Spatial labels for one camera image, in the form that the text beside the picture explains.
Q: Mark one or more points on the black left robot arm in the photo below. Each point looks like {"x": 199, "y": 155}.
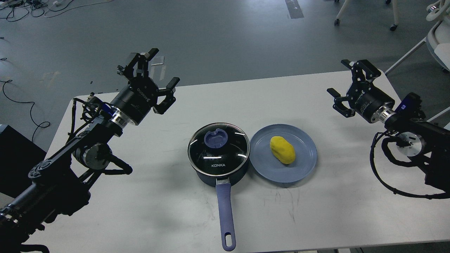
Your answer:
{"x": 61, "y": 184}

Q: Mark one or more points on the blue saucepan with handle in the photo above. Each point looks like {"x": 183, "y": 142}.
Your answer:
{"x": 223, "y": 186}

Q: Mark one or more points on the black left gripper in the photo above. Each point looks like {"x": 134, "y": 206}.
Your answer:
{"x": 141, "y": 93}

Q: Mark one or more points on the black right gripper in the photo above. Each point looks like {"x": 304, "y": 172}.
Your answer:
{"x": 363, "y": 97}

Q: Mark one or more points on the glass pot lid blue knob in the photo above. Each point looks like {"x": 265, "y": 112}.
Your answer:
{"x": 218, "y": 149}

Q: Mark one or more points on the black box at left edge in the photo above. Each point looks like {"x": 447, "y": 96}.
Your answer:
{"x": 18, "y": 155}

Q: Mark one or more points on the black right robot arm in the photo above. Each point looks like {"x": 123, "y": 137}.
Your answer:
{"x": 409, "y": 140}

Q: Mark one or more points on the yellow potato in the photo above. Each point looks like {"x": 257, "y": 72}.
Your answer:
{"x": 282, "y": 150}

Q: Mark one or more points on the blue round plate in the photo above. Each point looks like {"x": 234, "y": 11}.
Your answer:
{"x": 269, "y": 167}

